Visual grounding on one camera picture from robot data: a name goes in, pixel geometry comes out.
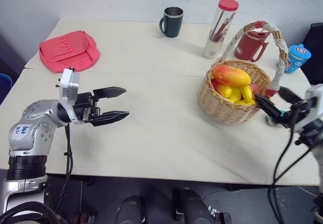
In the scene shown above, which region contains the yellow banana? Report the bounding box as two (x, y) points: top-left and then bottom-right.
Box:
(233, 84), (257, 106)

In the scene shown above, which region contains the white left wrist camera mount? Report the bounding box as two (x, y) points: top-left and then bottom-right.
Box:
(56, 67), (85, 126)

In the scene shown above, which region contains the red lidded pitcher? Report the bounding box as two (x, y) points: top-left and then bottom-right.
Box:
(234, 29), (270, 63)

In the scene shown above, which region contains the blue shield print cup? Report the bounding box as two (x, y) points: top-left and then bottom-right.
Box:
(284, 44), (312, 74)

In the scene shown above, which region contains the black rounded robot leg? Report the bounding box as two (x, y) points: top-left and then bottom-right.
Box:
(172, 187), (215, 224)
(115, 195), (147, 224)

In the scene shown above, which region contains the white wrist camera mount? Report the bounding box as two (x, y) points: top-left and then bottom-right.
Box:
(56, 67), (85, 126)
(294, 83), (323, 134)

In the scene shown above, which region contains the blue bin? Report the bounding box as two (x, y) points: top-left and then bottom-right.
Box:
(0, 73), (13, 105)

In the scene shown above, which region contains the clear tube with red lid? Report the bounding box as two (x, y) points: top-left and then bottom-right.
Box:
(202, 0), (240, 59)

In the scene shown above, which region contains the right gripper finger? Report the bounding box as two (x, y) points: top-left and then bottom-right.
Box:
(253, 94), (282, 120)
(278, 86), (304, 104)

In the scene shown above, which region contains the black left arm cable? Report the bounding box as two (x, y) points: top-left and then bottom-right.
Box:
(52, 123), (74, 209)

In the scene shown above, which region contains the red yellow mango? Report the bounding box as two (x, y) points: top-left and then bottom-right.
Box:
(212, 65), (252, 87)

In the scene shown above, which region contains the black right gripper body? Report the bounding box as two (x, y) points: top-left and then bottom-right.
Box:
(277, 101), (310, 129)

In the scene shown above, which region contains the red peach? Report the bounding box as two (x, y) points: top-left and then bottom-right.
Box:
(249, 82), (262, 95)

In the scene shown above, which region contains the black chair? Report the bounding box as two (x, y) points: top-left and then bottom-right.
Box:
(300, 22), (323, 85)

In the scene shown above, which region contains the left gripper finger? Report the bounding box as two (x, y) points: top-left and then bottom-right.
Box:
(92, 86), (127, 99)
(91, 110), (130, 127)

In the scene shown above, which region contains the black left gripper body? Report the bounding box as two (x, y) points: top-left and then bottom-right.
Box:
(72, 91), (102, 123)

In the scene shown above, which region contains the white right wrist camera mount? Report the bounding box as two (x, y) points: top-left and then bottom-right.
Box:
(294, 83), (323, 134)

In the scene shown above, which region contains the dark green steel mug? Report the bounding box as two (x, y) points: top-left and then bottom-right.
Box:
(159, 6), (184, 38)

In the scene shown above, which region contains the red fabric pouch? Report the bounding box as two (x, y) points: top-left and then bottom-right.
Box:
(39, 30), (100, 73)

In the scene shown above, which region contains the wicker basket with handle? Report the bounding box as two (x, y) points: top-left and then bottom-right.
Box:
(197, 21), (289, 125)

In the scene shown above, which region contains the yellow lemon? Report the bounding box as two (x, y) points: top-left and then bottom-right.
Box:
(228, 87), (243, 104)
(216, 84), (233, 98)

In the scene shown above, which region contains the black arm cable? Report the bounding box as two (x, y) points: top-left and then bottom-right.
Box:
(52, 123), (74, 209)
(267, 123), (316, 224)

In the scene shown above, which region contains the black cable bundle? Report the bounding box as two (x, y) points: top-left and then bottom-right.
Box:
(0, 201), (69, 224)

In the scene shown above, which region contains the red pencil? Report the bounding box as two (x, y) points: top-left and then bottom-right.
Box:
(210, 13), (236, 42)

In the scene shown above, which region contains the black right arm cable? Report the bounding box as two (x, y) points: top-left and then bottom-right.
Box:
(267, 123), (316, 224)

